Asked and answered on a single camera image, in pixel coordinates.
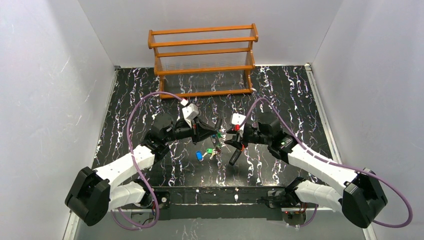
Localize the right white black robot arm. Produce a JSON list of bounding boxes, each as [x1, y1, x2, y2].
[[225, 121, 388, 229]]

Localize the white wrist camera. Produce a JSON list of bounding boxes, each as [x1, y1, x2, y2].
[[230, 113, 246, 135], [180, 98, 199, 129]]

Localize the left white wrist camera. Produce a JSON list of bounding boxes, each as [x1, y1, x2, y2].
[[180, 98, 199, 129]]

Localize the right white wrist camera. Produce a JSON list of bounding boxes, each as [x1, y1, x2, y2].
[[230, 113, 246, 135]]

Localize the purple cable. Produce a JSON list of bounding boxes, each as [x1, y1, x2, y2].
[[240, 97, 414, 229], [110, 91, 186, 231]]

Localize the blue key tag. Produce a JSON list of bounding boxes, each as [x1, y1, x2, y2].
[[195, 151, 203, 162]]

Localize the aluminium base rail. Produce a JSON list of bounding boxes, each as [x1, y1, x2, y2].
[[63, 187, 376, 240]]

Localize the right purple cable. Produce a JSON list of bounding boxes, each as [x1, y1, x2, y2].
[[240, 97, 414, 229]]

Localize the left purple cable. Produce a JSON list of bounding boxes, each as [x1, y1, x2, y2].
[[110, 91, 186, 231]]

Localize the orange capped black marker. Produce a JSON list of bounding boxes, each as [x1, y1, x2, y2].
[[228, 145, 244, 166]]

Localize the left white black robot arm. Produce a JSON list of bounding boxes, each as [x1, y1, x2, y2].
[[64, 113, 223, 227]]

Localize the pale green key tag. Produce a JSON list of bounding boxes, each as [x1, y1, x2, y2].
[[209, 150, 218, 160]]

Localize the orange wooden shelf rack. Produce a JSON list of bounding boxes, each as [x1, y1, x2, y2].
[[147, 23, 259, 98]]

